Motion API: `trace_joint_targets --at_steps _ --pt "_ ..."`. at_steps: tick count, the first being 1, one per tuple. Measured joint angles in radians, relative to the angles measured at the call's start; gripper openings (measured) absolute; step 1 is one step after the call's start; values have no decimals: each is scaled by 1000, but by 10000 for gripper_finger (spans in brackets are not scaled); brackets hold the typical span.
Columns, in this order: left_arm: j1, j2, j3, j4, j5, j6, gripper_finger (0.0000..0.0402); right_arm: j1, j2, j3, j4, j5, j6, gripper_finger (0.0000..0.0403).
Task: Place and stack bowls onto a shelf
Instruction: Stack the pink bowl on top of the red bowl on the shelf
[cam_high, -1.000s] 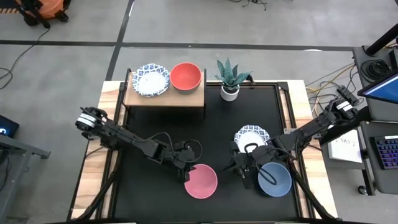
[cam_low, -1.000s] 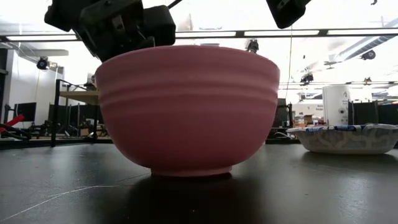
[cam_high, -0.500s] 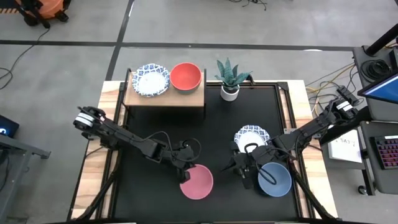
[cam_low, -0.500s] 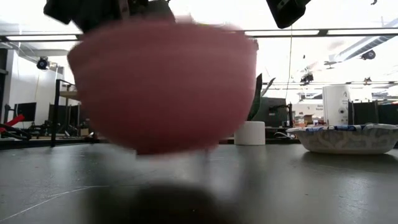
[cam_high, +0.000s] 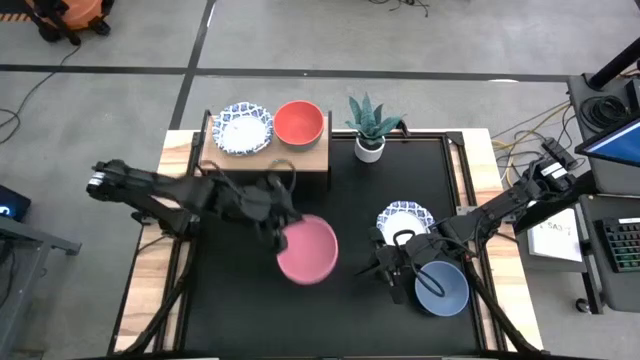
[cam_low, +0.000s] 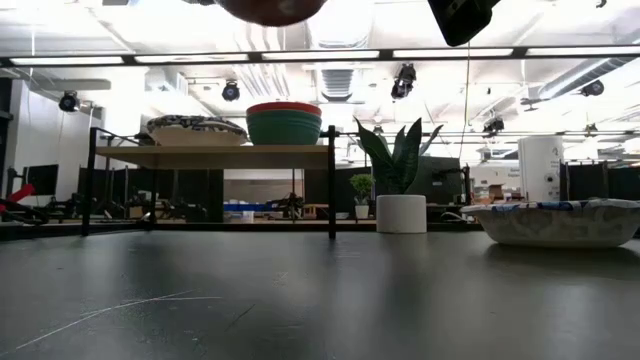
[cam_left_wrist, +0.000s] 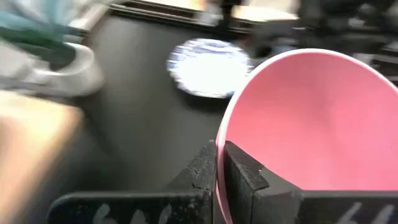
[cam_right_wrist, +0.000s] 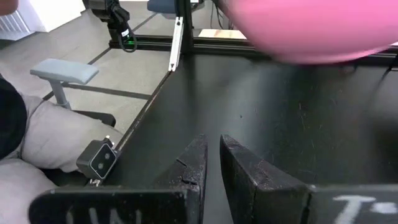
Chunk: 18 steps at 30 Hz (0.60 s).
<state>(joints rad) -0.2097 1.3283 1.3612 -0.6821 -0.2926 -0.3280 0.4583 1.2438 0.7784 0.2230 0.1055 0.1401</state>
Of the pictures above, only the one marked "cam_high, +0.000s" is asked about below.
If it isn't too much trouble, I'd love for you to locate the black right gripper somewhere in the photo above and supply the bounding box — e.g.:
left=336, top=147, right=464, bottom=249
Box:
left=355, top=229, right=449, bottom=306

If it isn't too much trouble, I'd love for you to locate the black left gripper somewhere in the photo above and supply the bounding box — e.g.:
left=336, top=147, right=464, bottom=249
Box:
left=234, top=173, right=306, bottom=254

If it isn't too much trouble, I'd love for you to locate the pink plastic bowl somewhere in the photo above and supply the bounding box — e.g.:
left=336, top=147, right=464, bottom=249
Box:
left=276, top=213, right=340, bottom=287

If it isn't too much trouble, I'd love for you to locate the blue patterned paper bowl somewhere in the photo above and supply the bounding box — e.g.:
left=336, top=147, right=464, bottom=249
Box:
left=375, top=200, right=437, bottom=247
left=211, top=101, right=275, bottom=157

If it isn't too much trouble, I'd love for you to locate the blue plastic bowl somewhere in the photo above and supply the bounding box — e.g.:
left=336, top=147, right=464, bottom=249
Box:
left=413, top=259, right=471, bottom=318

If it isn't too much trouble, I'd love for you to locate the coral red plastic bowl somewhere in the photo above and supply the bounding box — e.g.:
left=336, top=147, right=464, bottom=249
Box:
left=273, top=99, right=326, bottom=149

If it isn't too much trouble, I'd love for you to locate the white plant pot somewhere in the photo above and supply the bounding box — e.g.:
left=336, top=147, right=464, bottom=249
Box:
left=353, top=135, right=387, bottom=165

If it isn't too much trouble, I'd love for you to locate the green leafy plant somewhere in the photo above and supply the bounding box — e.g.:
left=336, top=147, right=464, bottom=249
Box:
left=344, top=91, right=405, bottom=150

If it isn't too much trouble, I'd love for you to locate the white paper sheet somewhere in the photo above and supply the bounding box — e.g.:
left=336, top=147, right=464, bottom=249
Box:
left=526, top=207, right=584, bottom=264

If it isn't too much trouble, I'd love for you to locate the black power strip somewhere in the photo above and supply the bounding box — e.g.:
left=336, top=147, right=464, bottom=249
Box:
left=541, top=137, right=581, bottom=172

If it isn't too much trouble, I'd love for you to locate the black computer cart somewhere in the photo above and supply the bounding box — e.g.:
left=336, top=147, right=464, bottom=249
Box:
left=567, top=72, right=640, bottom=315

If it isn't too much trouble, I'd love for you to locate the black keyboard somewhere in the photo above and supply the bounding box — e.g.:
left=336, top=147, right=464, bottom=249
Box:
left=593, top=215, right=640, bottom=274

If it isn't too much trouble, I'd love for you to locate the grey metal table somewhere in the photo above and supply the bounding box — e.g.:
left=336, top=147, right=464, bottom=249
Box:
left=0, top=214, right=83, bottom=360

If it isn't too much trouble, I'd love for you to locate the computer monitor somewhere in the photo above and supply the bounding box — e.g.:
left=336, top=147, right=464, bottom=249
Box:
left=574, top=117, right=640, bottom=169

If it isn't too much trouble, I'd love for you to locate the black device with blue light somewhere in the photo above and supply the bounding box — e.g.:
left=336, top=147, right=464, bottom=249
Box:
left=0, top=183, right=32, bottom=222

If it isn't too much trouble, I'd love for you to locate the orange shop vacuum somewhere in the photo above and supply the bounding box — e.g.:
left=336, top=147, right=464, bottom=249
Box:
left=23, top=0, right=116, bottom=45

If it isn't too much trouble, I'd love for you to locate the black monitor pole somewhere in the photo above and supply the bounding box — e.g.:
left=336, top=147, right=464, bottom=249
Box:
left=587, top=35, right=640, bottom=92

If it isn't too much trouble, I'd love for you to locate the wooden shelf with black frame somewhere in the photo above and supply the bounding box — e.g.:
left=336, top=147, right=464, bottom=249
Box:
left=197, top=108, right=333, bottom=175

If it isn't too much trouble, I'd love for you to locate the coiled black cable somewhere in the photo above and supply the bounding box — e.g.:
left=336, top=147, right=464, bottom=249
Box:
left=579, top=93, right=629, bottom=132

